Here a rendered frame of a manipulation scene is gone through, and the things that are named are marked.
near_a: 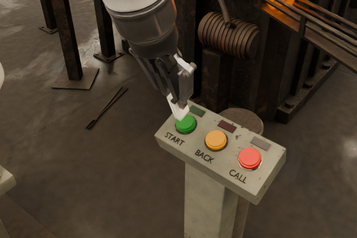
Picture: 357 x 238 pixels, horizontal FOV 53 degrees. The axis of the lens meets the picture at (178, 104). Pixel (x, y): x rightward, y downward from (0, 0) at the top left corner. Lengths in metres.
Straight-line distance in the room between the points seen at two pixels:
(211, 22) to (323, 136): 0.73
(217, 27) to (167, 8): 0.84
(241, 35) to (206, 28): 0.14
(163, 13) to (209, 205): 0.45
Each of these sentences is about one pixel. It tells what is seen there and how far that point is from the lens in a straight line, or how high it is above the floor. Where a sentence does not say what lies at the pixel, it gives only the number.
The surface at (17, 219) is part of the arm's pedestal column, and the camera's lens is 1.40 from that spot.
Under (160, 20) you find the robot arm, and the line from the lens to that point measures 0.48.
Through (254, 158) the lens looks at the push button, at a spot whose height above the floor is 0.61.
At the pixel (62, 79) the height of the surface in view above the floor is 0.01.
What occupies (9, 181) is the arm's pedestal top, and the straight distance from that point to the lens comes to 1.07.
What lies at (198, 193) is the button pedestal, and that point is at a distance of 0.79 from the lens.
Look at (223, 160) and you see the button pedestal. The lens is 0.69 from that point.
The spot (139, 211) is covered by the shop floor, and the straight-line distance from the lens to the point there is 1.34.
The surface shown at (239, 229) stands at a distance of 1.13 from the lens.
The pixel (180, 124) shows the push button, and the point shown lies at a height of 0.61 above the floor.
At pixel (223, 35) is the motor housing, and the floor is 0.50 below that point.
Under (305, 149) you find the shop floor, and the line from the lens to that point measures 1.62.
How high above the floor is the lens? 1.09
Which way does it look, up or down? 38 degrees down
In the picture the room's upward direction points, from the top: straight up
